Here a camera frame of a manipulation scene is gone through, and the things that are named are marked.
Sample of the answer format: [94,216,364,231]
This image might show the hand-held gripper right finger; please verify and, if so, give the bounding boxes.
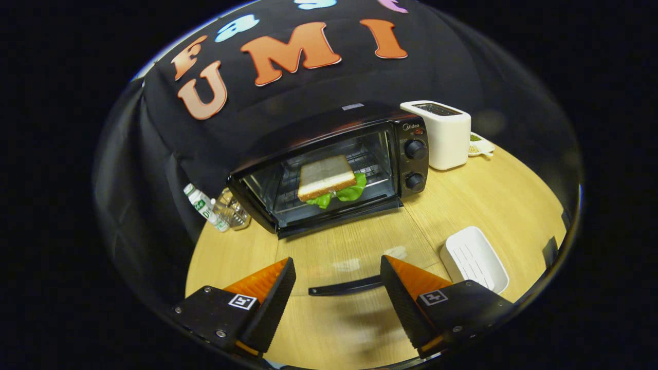
[380,255,515,359]

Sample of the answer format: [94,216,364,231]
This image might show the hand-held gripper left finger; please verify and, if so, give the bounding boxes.
[172,257,297,358]

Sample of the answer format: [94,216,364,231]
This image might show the lettuce sandwich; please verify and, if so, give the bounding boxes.
[297,155,368,209]

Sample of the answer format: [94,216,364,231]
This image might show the black toaster oven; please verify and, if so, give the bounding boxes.
[226,102,430,297]

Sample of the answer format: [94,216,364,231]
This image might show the white slot toaster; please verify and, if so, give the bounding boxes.
[400,100,472,171]

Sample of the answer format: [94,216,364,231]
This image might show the white ribbed tray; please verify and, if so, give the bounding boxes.
[440,226,510,295]

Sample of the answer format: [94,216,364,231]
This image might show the white bottle green label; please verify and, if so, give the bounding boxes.
[184,183,230,233]

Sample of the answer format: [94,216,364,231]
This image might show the dark flat object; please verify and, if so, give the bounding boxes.
[542,236,559,268]

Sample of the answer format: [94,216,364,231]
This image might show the white divided bean dish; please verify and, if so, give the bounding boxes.
[468,132,496,157]

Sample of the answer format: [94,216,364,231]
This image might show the metal wire rack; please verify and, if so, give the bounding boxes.
[212,188,252,230]

